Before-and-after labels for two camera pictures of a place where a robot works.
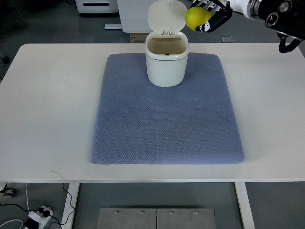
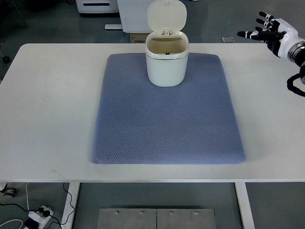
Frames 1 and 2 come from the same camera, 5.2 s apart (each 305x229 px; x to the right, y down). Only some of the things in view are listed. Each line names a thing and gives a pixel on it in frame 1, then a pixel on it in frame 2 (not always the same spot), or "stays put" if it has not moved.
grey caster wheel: x=8 y=192 stays put
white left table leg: x=73 y=190 stays put
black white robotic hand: x=221 y=11 -> x=279 y=36
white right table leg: x=244 y=205 stays put
